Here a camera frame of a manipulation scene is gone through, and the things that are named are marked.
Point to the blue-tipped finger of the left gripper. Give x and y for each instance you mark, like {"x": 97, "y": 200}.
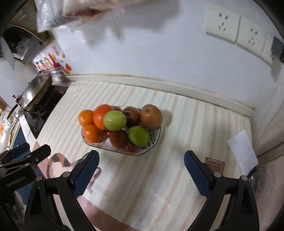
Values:
{"x": 9, "y": 155}

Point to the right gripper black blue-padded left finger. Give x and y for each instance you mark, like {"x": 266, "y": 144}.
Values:
{"x": 41, "y": 210}

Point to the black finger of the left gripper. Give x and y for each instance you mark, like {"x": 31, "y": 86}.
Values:
{"x": 34, "y": 157}

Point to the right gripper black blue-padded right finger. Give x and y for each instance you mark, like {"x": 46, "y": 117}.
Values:
{"x": 241, "y": 212}

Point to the small orange back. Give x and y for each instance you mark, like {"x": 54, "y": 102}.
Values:
{"x": 85, "y": 117}

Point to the large orange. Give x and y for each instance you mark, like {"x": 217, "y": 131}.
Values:
{"x": 98, "y": 115}

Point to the small dark orange front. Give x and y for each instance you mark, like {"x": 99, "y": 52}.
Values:
{"x": 118, "y": 139}

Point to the cherry tomato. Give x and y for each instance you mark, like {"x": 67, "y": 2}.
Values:
{"x": 107, "y": 133}
{"x": 130, "y": 148}

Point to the green apple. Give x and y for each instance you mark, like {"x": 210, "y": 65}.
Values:
{"x": 138, "y": 135}
{"x": 114, "y": 120}

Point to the dark red apple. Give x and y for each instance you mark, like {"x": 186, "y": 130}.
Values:
{"x": 133, "y": 116}

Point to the brownish red apple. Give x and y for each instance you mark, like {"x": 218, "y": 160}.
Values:
{"x": 151, "y": 117}

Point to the cat shaped mat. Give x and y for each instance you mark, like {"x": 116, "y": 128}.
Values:
{"x": 59, "y": 164}

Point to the black stove top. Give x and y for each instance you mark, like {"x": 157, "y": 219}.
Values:
{"x": 37, "y": 118}

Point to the small brown card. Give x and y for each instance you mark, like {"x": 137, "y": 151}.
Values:
{"x": 215, "y": 165}

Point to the steel wok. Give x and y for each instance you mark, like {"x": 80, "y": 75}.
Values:
{"x": 33, "y": 93}

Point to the white power bank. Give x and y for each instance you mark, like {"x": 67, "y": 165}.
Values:
{"x": 243, "y": 152}

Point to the striped table cloth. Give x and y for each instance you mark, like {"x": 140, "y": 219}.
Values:
{"x": 153, "y": 191}

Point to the floral oval ceramic plate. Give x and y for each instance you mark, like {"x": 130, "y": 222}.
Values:
{"x": 105, "y": 143}

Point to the black range hood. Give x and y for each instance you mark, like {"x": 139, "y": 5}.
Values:
{"x": 23, "y": 44}

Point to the plastic bag dark contents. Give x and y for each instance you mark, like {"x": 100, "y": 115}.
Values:
{"x": 50, "y": 15}

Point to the plastic bag of eggs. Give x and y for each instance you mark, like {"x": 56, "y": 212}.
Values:
{"x": 87, "y": 10}

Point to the black charger plug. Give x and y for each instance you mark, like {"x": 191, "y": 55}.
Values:
{"x": 278, "y": 49}

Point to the colourful wall stickers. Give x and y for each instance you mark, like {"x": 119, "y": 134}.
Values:
{"x": 52, "y": 60}

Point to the white wall socket right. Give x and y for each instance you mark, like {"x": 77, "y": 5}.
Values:
{"x": 266, "y": 54}

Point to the white wall socket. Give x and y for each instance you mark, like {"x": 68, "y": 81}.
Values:
{"x": 221, "y": 22}
{"x": 250, "y": 36}
{"x": 266, "y": 54}

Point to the white wall socket middle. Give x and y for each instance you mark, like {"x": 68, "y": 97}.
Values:
{"x": 250, "y": 36}

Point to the white wall socket left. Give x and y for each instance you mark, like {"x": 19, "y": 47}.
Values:
{"x": 221, "y": 22}

